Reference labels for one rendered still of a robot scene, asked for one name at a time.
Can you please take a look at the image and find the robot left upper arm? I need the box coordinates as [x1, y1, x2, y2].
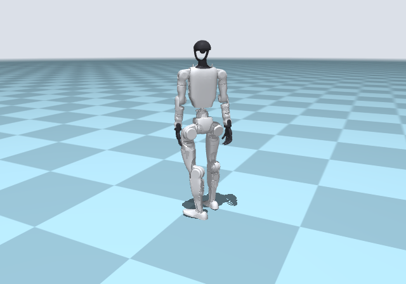
[177, 69, 190, 105]

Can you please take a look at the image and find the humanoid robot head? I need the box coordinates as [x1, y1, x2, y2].
[193, 40, 211, 68]

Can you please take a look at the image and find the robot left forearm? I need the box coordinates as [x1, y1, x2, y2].
[174, 96, 184, 128]

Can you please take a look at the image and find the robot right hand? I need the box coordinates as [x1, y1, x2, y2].
[222, 120, 232, 145]

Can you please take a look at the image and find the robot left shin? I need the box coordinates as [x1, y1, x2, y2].
[189, 169, 204, 213]

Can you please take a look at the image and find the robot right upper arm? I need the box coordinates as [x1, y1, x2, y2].
[216, 68, 227, 103]

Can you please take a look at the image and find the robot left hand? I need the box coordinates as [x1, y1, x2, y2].
[174, 123, 182, 146]

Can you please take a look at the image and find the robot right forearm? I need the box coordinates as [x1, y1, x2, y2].
[221, 94, 232, 126]

